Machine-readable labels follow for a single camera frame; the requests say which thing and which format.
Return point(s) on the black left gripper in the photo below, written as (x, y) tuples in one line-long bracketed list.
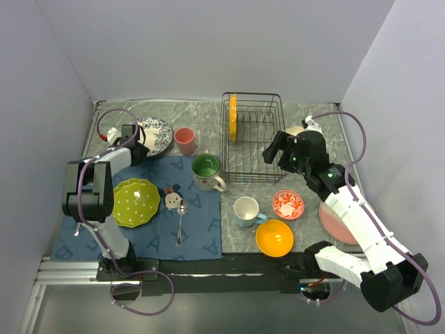
[(144, 151)]

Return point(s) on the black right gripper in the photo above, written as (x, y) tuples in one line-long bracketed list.
[(279, 142)]

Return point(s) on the blue floral plate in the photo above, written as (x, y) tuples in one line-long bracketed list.
[(156, 135)]

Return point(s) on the orange polka dot plate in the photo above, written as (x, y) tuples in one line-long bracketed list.
[(232, 122)]

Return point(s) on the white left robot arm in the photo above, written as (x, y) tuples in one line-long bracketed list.
[(88, 196)]

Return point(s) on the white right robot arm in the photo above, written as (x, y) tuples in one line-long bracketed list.
[(389, 273)]

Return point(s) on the cream square cartoon dish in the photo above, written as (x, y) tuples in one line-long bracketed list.
[(294, 131)]

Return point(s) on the red white patterned dish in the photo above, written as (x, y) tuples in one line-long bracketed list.
[(288, 204)]

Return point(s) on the pink plastic cup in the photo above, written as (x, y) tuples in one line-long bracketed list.
[(185, 140)]

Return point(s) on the green polka dot plate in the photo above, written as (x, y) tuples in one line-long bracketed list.
[(136, 202)]

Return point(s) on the cartoon mouse spoon rest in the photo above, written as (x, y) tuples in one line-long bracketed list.
[(172, 197)]

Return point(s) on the light blue mug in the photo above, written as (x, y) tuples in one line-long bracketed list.
[(246, 210)]

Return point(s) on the green-inside floral mug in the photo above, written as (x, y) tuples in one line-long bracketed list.
[(206, 173)]

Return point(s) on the silver spoon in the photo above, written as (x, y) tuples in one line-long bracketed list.
[(181, 210)]

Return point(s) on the pink white round plate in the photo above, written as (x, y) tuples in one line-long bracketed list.
[(334, 225)]

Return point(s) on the orange bowl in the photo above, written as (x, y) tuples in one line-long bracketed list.
[(274, 238)]

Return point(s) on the silver fork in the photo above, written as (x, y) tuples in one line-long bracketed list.
[(77, 229)]

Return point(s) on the blue letter-print cloth mat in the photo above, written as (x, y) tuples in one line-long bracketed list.
[(201, 231)]

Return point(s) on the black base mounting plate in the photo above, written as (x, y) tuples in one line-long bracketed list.
[(233, 272)]

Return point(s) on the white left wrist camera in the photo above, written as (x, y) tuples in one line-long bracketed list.
[(111, 136)]

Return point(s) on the black wire dish rack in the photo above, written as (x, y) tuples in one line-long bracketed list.
[(259, 118)]

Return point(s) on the aluminium rail frame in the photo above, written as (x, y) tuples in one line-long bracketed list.
[(63, 272)]

